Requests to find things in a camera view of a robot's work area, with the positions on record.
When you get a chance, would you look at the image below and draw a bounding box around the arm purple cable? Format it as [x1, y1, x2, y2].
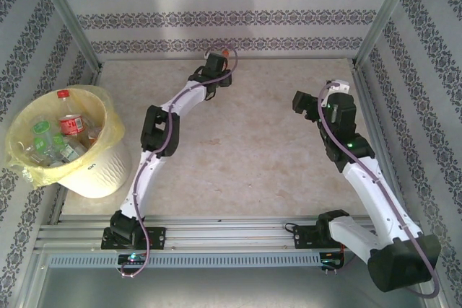
[317, 81, 442, 300]
[118, 43, 240, 280]

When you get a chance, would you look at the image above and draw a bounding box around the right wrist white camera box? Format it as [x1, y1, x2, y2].
[322, 79, 352, 105]

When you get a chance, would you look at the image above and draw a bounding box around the white waste bin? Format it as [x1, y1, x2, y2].
[9, 86, 133, 200]

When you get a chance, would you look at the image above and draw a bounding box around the yellow waste bin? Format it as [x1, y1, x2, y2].
[6, 84, 127, 190]

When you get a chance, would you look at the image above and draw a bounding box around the right controller circuit board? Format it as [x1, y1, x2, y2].
[321, 256, 346, 268]

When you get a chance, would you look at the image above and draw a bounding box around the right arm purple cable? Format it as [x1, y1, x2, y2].
[317, 81, 442, 300]

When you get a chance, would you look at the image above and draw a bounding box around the right aluminium frame post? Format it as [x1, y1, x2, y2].
[352, 0, 423, 69]

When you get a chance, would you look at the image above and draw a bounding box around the clear bottle white green label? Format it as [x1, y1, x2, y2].
[59, 144, 87, 161]

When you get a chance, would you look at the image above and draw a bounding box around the controller circuit board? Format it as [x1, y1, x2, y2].
[321, 256, 346, 268]
[118, 254, 148, 265]

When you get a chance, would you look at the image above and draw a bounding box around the left controller circuit board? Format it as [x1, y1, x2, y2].
[118, 254, 148, 265]

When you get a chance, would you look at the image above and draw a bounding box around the aluminium frame post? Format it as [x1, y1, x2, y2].
[30, 0, 104, 73]
[352, 0, 423, 69]

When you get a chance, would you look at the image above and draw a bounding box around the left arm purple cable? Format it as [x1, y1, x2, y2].
[118, 43, 240, 280]

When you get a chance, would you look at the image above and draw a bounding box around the right aluminium side rail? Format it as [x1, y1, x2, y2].
[352, 65, 412, 222]

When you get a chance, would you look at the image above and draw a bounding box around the left aluminium frame post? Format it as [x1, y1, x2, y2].
[30, 0, 104, 73]

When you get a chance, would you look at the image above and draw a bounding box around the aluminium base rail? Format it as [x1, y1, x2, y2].
[34, 214, 424, 251]

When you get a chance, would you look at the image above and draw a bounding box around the red label cola bottle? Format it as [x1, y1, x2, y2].
[53, 89, 87, 138]

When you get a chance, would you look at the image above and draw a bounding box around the grey slotted cable duct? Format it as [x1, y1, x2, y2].
[48, 252, 323, 268]

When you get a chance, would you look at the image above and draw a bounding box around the grey metal front panel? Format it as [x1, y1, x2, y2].
[21, 250, 445, 308]

